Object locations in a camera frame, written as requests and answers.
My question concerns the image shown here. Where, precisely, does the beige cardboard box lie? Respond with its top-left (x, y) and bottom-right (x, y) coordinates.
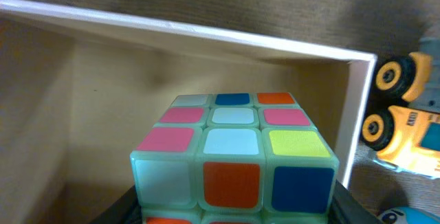
top-left (1, 0), bottom-right (377, 223)

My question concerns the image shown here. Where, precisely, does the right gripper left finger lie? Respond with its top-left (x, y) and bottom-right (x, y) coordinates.
top-left (89, 186), bottom-right (141, 224)

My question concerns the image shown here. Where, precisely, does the multicoloured puzzle cube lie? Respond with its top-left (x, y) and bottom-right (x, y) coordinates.
top-left (130, 92), bottom-right (339, 223)

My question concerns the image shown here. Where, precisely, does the yellow grey toy truck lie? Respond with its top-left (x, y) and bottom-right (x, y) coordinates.
top-left (360, 23), bottom-right (439, 179)

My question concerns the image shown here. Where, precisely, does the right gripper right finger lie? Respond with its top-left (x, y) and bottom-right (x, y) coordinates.
top-left (328, 181), bottom-right (382, 224)

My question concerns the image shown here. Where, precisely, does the blue toy ball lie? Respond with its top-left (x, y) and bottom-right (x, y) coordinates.
top-left (378, 207), bottom-right (439, 224)

